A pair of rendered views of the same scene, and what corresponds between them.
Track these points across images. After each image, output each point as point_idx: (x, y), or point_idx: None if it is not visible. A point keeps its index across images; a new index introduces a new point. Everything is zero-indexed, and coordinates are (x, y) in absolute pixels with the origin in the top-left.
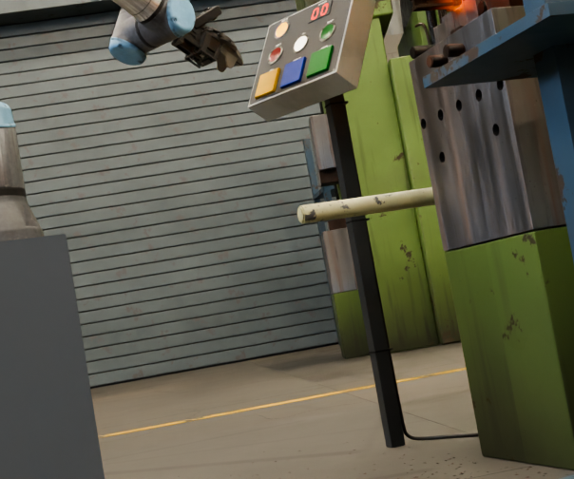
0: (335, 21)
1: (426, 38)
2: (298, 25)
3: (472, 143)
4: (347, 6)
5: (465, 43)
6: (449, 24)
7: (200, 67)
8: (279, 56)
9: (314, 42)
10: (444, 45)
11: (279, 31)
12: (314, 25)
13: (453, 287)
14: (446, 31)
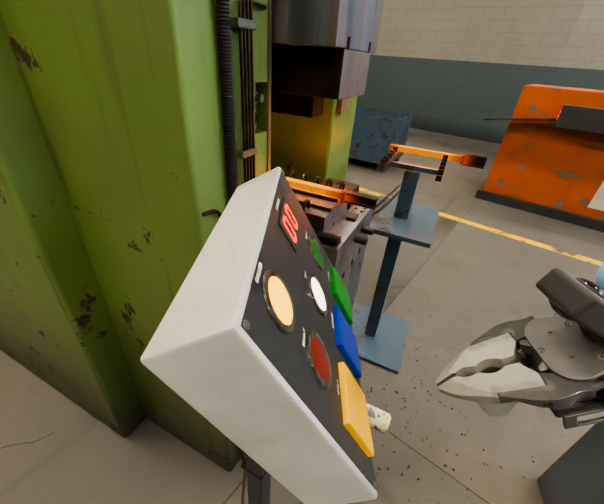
0: (309, 232)
1: (209, 228)
2: (289, 265)
3: (350, 279)
4: (299, 205)
5: (363, 224)
6: (334, 212)
7: (565, 424)
8: (325, 348)
9: (320, 277)
10: (357, 228)
11: (286, 307)
12: (301, 251)
13: None
14: (331, 218)
